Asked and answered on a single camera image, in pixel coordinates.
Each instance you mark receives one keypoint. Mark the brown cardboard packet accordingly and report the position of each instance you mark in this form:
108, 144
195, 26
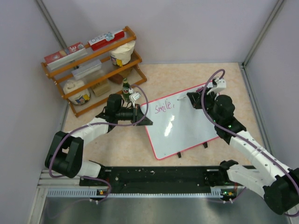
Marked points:
101, 88

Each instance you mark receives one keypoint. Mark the whiteboard with pink frame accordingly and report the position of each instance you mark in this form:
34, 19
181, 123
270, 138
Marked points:
177, 126

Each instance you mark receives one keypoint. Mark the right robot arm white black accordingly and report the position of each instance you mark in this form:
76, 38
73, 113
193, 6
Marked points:
274, 181

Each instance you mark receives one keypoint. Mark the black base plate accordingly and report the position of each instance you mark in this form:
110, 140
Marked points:
168, 180

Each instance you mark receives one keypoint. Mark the red white long box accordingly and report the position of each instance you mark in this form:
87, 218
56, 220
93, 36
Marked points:
105, 39

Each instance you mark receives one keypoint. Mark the red silver foil box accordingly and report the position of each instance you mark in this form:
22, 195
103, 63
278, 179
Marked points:
65, 56

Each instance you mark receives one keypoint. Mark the orange wooden shelf rack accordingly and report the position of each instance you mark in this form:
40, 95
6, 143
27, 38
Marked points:
60, 75

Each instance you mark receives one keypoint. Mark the clear plastic box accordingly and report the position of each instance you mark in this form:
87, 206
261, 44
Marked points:
86, 69

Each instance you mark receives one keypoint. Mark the grey cable duct rail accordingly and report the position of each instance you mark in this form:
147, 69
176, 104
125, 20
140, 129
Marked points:
96, 193

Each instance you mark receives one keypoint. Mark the white paper bag upper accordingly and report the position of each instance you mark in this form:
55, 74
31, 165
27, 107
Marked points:
122, 55

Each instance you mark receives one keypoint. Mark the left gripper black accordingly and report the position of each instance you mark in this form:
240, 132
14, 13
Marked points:
138, 112

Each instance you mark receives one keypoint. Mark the marker pen with magenta cap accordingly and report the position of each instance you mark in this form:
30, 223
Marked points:
189, 94

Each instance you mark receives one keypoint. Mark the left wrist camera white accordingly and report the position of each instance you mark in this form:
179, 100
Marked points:
133, 95

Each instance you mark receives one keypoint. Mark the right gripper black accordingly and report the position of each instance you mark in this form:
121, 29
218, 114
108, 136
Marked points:
195, 97

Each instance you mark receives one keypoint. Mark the green glass bottle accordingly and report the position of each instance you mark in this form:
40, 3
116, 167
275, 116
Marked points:
125, 90

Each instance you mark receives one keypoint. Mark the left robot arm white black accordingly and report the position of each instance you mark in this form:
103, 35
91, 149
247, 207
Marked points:
65, 155

